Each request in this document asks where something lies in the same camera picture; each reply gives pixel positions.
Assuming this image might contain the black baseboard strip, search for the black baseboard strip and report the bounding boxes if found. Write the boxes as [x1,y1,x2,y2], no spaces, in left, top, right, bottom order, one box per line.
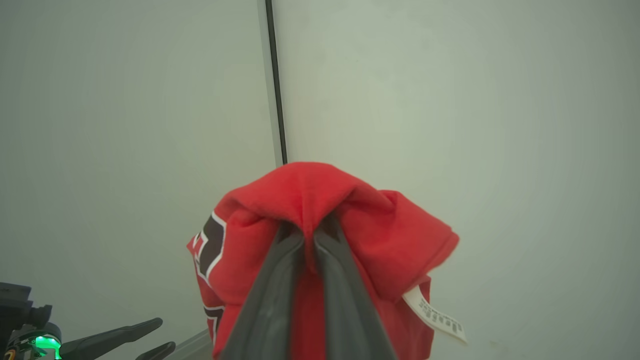
[264,0,289,166]

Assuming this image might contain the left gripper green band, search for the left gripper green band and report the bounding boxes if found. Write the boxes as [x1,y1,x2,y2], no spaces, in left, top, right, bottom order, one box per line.
[0,282,177,360]

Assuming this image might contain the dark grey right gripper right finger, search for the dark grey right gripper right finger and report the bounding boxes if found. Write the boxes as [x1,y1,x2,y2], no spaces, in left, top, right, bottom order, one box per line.
[313,214,399,360]

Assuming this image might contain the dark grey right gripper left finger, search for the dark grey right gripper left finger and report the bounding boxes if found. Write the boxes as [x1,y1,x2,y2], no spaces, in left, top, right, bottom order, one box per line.
[220,222,306,360]

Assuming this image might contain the red basketball jersey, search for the red basketball jersey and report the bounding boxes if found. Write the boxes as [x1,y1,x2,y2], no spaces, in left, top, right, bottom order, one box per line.
[186,161,468,360]

